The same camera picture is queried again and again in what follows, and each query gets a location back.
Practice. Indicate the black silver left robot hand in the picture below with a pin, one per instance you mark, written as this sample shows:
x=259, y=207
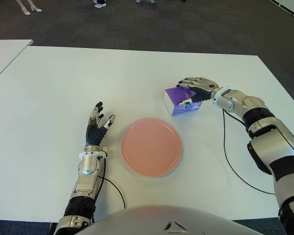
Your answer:
x=94, y=135

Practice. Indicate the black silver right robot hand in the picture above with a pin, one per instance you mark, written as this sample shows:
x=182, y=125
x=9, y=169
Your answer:
x=205, y=85

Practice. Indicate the purple tissue paper pack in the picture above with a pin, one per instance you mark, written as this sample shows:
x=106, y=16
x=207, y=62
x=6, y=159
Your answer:
x=174, y=98

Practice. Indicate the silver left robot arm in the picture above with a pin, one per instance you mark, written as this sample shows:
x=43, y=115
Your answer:
x=88, y=164

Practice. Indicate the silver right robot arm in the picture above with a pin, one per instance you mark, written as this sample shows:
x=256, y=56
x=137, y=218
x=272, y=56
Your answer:
x=267, y=129

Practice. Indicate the round pink plate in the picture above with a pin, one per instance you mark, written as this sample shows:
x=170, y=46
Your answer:
x=150, y=147

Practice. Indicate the man in plaid shirt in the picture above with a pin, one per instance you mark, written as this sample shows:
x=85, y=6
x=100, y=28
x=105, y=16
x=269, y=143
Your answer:
x=150, y=2

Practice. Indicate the silver robot torso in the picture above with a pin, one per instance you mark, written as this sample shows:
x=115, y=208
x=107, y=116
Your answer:
x=149, y=220

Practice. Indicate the grey table leg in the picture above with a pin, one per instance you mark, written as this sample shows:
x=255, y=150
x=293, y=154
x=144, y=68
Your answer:
x=53, y=229

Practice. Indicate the man in blue shirt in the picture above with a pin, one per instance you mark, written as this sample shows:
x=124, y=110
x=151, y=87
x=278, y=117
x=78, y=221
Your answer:
x=99, y=5

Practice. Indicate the person wearing white heels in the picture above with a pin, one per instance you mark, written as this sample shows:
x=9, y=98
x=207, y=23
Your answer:
x=36, y=9

